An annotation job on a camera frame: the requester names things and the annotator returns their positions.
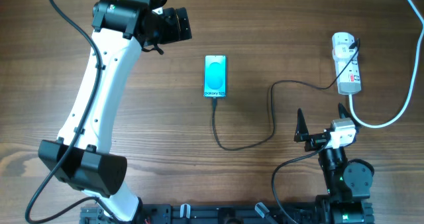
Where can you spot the white USB charger plug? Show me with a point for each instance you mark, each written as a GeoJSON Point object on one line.
{"type": "Point", "coordinates": [343, 52]}

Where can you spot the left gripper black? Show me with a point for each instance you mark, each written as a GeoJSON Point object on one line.
{"type": "Point", "coordinates": [173, 34]}

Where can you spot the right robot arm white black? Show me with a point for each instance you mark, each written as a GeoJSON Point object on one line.
{"type": "Point", "coordinates": [348, 182]}

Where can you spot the white power strip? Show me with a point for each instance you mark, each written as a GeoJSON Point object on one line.
{"type": "Point", "coordinates": [347, 73]}

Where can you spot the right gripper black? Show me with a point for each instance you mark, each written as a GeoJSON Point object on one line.
{"type": "Point", "coordinates": [302, 134]}

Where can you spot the teal Galaxy S25 smartphone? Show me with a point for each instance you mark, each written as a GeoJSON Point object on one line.
{"type": "Point", "coordinates": [215, 76]}

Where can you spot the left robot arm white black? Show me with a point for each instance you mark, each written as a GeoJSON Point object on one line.
{"type": "Point", "coordinates": [80, 156]}

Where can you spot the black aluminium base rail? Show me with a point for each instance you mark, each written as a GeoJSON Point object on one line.
{"type": "Point", "coordinates": [228, 214]}

